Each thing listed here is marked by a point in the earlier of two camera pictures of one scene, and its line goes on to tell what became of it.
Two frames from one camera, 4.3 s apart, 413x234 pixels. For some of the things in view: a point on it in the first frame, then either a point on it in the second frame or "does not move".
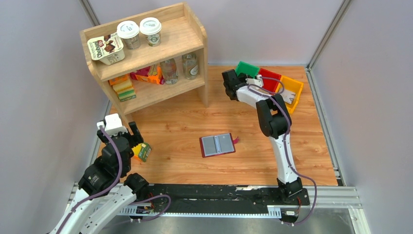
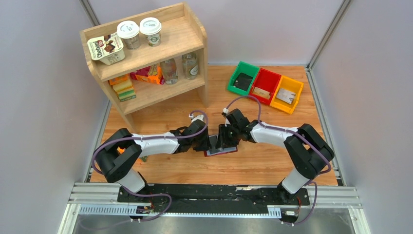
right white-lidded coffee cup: [151, 27] does not move
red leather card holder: [217, 145] does not move
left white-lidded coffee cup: [129, 30] does not move
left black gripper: [128, 138] → [202, 142]
